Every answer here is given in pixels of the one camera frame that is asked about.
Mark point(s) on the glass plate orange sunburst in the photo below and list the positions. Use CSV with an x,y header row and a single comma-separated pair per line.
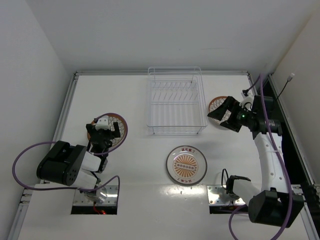
x,y
186,165

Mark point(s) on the flower pattern plate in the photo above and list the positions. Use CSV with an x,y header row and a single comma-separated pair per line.
x,y
117,141
214,104

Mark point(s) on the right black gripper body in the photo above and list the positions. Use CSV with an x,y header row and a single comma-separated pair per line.
x,y
233,116

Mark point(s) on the metal base plate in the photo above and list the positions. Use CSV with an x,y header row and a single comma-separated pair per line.
x,y
106,196
218,197

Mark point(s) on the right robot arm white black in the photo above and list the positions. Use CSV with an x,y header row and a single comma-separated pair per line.
x,y
274,203

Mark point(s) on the white wire dish rack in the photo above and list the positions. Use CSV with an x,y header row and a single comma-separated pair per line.
x,y
175,100

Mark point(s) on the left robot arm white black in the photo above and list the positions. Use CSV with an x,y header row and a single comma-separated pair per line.
x,y
75,166

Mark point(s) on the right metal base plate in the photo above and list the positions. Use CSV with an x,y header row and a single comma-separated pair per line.
x,y
218,197

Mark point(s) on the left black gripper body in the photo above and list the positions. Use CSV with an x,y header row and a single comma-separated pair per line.
x,y
103,132

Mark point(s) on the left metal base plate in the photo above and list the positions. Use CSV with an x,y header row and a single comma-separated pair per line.
x,y
106,196

